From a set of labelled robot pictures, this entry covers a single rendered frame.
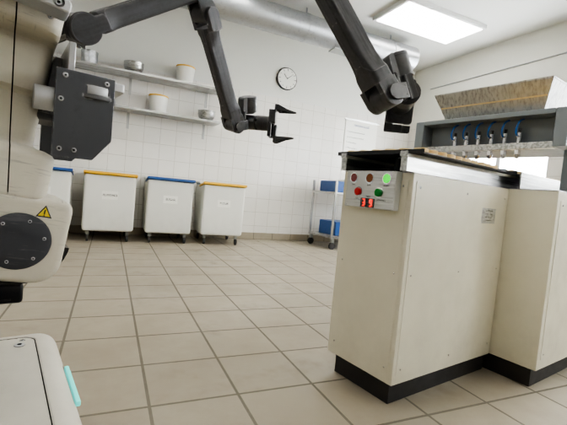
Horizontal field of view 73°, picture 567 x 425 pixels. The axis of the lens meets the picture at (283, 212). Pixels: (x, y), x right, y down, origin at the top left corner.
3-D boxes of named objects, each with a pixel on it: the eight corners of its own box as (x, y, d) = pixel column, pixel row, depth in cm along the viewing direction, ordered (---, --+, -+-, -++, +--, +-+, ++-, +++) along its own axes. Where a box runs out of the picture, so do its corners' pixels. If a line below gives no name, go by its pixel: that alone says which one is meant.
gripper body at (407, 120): (415, 86, 101) (421, 78, 93) (410, 125, 101) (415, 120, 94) (390, 84, 102) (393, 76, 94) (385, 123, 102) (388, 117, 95)
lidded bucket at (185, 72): (191, 88, 504) (193, 71, 502) (196, 83, 482) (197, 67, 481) (173, 83, 494) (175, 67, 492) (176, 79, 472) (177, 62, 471)
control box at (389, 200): (350, 206, 155) (353, 171, 154) (398, 211, 135) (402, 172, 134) (343, 205, 152) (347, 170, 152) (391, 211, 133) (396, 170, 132)
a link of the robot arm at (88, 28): (191, -26, 120) (208, -29, 114) (205, 20, 128) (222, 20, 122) (51, 16, 99) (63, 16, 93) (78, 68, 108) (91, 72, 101)
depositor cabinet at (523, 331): (501, 308, 292) (515, 198, 287) (624, 344, 233) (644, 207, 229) (393, 330, 218) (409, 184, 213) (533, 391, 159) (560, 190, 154)
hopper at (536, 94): (461, 131, 223) (463, 106, 222) (575, 121, 177) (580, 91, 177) (431, 121, 206) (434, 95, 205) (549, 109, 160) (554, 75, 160)
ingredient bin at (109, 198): (78, 242, 406) (83, 169, 402) (82, 234, 464) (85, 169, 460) (133, 243, 429) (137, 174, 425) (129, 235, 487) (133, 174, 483)
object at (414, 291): (423, 343, 203) (442, 174, 198) (488, 371, 175) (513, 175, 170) (323, 368, 162) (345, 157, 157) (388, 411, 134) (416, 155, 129)
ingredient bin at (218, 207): (198, 244, 461) (204, 180, 457) (191, 237, 520) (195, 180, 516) (242, 246, 482) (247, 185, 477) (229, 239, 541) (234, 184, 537)
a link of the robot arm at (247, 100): (223, 127, 147) (236, 131, 142) (222, 96, 142) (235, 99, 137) (247, 123, 155) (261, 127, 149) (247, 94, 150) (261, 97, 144)
